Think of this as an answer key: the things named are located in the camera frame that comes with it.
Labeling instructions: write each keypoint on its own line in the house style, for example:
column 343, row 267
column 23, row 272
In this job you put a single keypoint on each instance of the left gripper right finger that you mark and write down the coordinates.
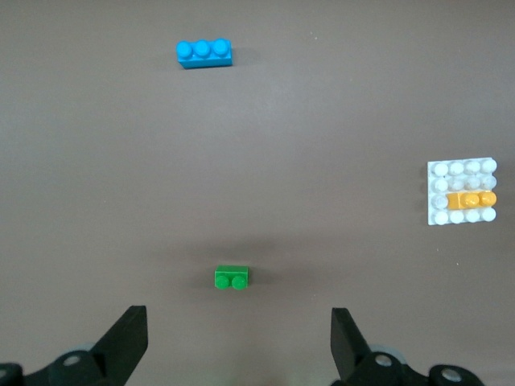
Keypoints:
column 348, row 346

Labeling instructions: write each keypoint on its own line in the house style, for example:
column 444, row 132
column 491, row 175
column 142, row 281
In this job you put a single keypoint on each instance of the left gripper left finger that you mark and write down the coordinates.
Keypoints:
column 124, row 342

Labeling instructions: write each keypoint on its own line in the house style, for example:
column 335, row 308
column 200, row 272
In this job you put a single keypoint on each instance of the white studded base plate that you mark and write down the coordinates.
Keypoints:
column 436, row 217

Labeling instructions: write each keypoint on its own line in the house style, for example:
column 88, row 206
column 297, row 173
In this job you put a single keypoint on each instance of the yellow two-stud block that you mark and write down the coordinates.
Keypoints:
column 456, row 200

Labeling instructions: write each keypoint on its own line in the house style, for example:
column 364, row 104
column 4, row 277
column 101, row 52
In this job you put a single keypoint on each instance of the green two-stud block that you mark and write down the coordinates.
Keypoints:
column 231, row 277

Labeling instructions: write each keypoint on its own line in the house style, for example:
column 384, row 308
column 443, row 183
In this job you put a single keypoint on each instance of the blue three-stud block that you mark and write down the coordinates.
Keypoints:
column 205, row 54

